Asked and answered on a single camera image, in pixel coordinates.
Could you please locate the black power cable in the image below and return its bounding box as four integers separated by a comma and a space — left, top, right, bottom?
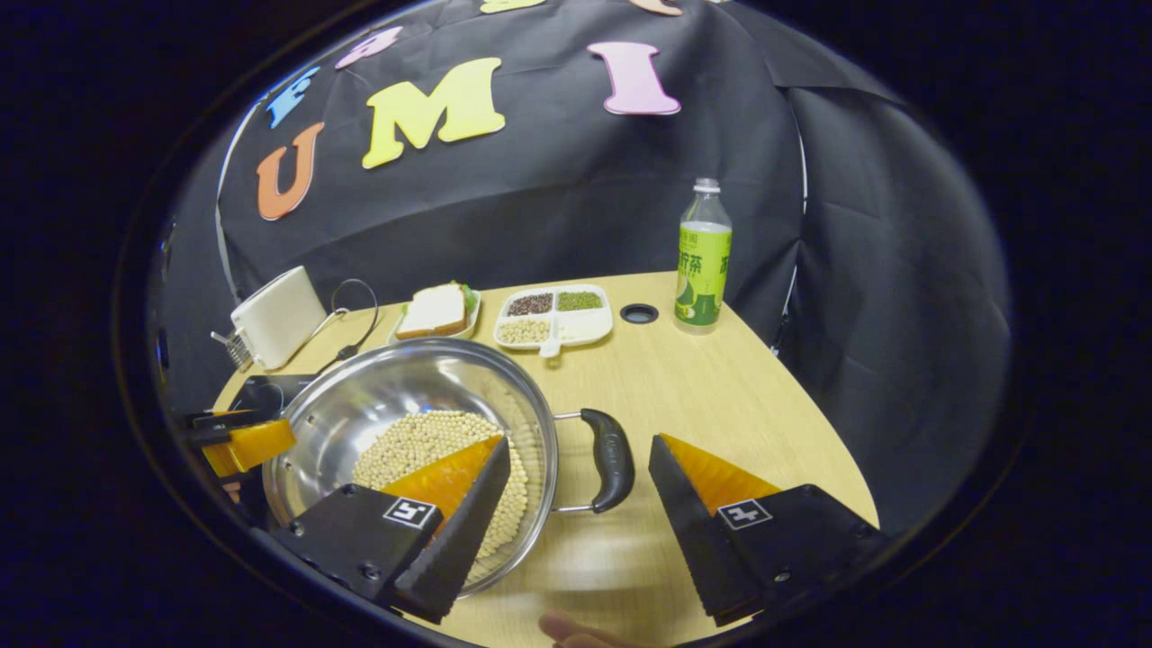
315, 279, 380, 377

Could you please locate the stainless steel pot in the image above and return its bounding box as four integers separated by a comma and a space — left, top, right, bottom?
263, 337, 636, 599

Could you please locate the sandwich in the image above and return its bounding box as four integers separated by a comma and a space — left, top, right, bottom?
396, 283, 469, 340

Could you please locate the white divided grain dish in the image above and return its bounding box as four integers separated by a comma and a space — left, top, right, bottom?
493, 284, 615, 358

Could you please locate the green tea bottle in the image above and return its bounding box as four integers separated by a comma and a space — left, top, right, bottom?
674, 178, 734, 336

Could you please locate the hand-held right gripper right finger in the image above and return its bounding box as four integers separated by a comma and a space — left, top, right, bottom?
648, 434, 887, 628

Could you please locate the pile of soybeans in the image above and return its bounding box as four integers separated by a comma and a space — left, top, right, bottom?
351, 410, 530, 586

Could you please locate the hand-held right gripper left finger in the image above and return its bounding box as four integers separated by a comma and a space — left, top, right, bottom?
270, 436, 512, 625

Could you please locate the small sandwich plate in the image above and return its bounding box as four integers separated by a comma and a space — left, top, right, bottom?
387, 281, 482, 344

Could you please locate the white toaster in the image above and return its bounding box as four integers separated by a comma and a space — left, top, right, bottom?
230, 265, 329, 372

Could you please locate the black backdrop cloth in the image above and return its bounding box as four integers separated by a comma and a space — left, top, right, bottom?
148, 0, 1013, 541

